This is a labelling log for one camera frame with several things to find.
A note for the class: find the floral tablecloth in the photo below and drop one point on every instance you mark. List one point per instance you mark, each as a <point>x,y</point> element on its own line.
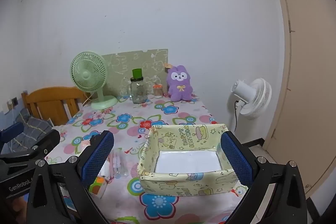
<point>170,111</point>

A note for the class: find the white soft bundle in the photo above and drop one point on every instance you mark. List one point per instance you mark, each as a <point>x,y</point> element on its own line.
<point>106,170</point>

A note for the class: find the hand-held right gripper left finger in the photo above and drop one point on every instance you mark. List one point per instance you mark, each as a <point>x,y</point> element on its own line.
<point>97,158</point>

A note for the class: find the white standing fan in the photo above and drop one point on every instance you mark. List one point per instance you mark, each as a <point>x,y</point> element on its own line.
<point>257,98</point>

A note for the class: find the glass jar mug green lid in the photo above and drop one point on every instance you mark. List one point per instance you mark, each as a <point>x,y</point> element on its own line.
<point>137,92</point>

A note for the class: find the clear plastic packet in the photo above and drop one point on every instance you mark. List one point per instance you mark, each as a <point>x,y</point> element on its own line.
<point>119,163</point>

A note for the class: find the small jar orange lid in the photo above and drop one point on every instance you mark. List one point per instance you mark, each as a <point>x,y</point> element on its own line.
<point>158,92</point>

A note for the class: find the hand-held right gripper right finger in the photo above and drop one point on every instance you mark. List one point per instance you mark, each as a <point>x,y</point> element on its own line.
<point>236,158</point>

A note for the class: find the beige door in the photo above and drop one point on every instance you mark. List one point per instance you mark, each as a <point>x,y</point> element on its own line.
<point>302,82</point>

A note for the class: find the grey plaid pillow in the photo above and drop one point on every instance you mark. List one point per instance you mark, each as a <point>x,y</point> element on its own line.
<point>34,127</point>

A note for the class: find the green desk fan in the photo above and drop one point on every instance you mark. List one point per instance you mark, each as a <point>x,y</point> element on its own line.
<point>88,74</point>

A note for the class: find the yellow cartoon fabric storage box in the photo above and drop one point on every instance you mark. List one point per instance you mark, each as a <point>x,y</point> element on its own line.
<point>183,182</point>

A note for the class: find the yellow cartoon packet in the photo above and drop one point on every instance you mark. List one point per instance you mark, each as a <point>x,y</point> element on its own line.
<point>97,186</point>

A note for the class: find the purple plush toy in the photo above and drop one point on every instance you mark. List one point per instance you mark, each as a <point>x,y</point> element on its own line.
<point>179,87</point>

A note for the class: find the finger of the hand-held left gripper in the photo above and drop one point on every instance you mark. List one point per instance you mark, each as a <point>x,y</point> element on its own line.
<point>47,142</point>
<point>10,131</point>

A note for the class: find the green patterned board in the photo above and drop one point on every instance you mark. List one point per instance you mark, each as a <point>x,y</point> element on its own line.
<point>126,64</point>

